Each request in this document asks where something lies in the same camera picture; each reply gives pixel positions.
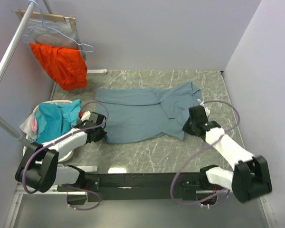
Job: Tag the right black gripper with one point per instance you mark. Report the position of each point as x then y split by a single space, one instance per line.
185 128

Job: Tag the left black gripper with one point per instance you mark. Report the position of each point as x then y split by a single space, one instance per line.
101 135

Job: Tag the slate blue polo shirt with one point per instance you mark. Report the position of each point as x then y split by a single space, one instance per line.
140 114

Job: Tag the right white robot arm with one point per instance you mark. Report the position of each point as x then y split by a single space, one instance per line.
249 177

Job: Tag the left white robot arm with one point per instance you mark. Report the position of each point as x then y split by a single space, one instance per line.
40 166

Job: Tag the teal shirt in basket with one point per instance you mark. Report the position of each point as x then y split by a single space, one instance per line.
55 120

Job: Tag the pink garment in basket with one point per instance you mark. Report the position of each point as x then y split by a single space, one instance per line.
34 126

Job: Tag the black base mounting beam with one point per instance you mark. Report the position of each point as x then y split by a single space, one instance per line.
147 186

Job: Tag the white laundry basket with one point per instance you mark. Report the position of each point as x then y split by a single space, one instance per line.
25 127

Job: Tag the orange shirt on hanger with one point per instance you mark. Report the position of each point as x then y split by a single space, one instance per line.
63 65

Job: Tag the grey mesh hanging bag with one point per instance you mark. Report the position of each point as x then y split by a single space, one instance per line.
55 34

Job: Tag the silver clothes rack pole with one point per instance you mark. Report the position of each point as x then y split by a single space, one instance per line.
5 62

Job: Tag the wooden bag top bar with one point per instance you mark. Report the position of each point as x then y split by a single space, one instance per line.
55 18

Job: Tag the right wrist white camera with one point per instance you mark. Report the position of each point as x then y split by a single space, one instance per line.
207 110

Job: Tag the wrist white camera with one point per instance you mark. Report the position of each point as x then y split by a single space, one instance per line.
84 115
207 110

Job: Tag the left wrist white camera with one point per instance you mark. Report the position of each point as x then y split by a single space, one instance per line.
84 115

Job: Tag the white table edge bracket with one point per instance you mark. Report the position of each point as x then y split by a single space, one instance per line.
97 72

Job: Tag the aluminium rail frame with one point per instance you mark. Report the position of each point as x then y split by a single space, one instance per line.
51 211

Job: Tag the light blue wire hanger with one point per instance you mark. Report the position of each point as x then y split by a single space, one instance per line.
54 30

